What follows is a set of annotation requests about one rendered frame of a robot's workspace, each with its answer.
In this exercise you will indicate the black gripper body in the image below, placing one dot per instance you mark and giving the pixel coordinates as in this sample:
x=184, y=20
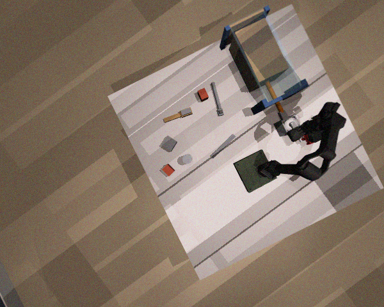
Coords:
x=296, y=134

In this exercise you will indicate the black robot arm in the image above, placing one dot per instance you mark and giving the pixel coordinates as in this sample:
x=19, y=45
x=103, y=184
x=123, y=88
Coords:
x=327, y=128

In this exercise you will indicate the reddish-brown box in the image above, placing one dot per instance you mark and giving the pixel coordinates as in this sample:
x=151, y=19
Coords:
x=203, y=94
x=168, y=169

